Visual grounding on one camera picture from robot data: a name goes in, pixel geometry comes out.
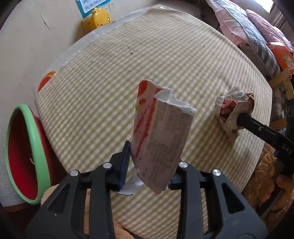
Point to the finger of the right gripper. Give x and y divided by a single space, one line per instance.
262 131

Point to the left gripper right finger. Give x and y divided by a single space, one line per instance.
176 181

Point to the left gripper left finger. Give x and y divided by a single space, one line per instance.
120 163

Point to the red white torn carton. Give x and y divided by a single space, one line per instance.
161 127

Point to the yellow checkered tablecloth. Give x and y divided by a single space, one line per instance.
154 81

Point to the orange box on bed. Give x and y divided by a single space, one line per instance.
283 55

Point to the red bin with green rim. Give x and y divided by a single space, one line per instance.
31 163

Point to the pink pillow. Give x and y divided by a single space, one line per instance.
269 32

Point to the white fruit-print undercloth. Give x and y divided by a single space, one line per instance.
122 12

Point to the bed with plaid blanket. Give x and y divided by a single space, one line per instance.
236 26

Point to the yellow duck toy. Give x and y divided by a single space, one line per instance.
98 17

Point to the wooden chair frame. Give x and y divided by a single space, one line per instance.
282 91

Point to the blue pinyin wall poster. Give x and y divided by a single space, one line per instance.
86 6

